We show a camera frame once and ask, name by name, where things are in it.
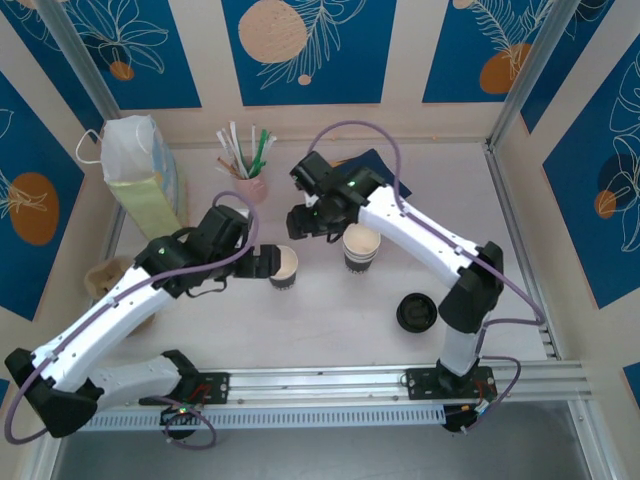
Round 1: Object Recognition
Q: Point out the navy blue napkin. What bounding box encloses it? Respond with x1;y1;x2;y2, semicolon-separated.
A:
332;148;414;199

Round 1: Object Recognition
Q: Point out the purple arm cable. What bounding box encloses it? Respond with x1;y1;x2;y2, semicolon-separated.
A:
307;119;546;436
2;191;261;449

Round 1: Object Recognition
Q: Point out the white slotted cable duct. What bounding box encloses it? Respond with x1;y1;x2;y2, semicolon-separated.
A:
82;405;446;432

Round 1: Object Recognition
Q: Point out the small circuit board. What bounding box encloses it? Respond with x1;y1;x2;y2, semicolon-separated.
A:
159;403;204;427
444;402;496;436

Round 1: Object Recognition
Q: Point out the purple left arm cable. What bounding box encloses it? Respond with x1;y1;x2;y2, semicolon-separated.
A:
2;191;261;449

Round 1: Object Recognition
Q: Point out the printed paper gift bag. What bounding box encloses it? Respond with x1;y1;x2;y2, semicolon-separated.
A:
74;114;190;241

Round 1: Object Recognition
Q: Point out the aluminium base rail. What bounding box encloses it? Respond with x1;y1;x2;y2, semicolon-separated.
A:
197;362;596;406

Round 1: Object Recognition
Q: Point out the black paper coffee cup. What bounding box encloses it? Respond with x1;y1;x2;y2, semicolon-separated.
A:
267;244;300;293
342;227;382;275

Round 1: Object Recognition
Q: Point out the black plastic cup lid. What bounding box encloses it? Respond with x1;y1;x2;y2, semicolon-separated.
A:
396;292;439;333

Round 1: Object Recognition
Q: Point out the brown cardboard cup carrier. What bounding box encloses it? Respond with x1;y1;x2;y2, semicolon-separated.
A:
83;254;137;302

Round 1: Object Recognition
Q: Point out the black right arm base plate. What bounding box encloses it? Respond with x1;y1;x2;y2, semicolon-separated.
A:
405;366;497;401

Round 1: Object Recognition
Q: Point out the aluminium frame post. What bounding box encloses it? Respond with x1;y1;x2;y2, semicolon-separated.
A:
37;0;121;124
487;0;576;151

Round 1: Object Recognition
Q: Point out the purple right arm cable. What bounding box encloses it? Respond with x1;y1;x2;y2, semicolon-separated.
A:
307;119;546;436

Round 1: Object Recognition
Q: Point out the pink straw holder cup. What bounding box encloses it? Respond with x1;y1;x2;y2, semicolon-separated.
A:
234;172;270;205

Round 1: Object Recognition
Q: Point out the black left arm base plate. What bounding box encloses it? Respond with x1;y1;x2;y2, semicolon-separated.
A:
184;370;231;405

